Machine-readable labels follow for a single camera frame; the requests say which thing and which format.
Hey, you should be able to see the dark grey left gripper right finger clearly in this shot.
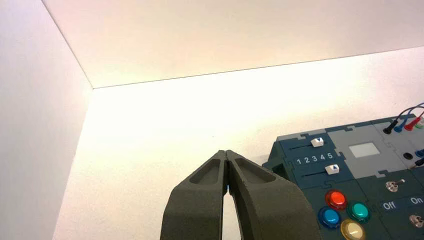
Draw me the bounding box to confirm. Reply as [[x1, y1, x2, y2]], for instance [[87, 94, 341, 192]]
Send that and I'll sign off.
[[225, 149, 323, 240]]

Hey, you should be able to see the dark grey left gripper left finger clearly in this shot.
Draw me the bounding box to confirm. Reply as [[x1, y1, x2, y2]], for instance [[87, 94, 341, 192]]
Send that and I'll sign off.
[[160, 149, 230, 240]]

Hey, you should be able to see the blue round push button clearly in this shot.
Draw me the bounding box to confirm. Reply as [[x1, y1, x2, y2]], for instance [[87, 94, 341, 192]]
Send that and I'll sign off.
[[317, 205, 342, 229]]

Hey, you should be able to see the red round push button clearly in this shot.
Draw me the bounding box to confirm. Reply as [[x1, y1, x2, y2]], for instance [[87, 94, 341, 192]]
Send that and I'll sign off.
[[324, 189, 348, 212]]

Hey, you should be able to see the yellow round push button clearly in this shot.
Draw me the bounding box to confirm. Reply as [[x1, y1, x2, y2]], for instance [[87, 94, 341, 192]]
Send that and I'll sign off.
[[340, 218, 367, 240]]

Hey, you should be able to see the green round push button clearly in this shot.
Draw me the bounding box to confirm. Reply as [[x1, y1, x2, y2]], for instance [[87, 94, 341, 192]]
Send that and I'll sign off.
[[346, 201, 372, 223]]

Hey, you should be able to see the teal grey control box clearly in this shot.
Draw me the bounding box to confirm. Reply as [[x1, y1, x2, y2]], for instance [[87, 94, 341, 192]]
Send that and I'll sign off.
[[262, 114, 424, 240]]

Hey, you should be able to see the small rectangular display screen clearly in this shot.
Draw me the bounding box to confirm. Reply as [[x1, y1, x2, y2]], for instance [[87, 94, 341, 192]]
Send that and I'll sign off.
[[348, 142, 381, 159]]

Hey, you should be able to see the metal toggle switch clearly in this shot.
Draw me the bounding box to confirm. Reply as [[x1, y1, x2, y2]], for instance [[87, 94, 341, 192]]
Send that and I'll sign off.
[[385, 179, 406, 193], [409, 214, 424, 229]]

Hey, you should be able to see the black banana plug cable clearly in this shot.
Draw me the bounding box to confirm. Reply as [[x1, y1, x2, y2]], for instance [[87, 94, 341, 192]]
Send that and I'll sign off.
[[383, 102, 424, 135]]

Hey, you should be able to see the blue banana plug cable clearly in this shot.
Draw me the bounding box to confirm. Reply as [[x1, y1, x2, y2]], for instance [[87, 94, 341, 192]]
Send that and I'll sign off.
[[393, 106, 424, 133]]

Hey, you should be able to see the red banana plug cable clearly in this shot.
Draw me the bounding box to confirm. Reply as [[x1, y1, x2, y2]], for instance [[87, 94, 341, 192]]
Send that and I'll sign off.
[[404, 111, 424, 132]]

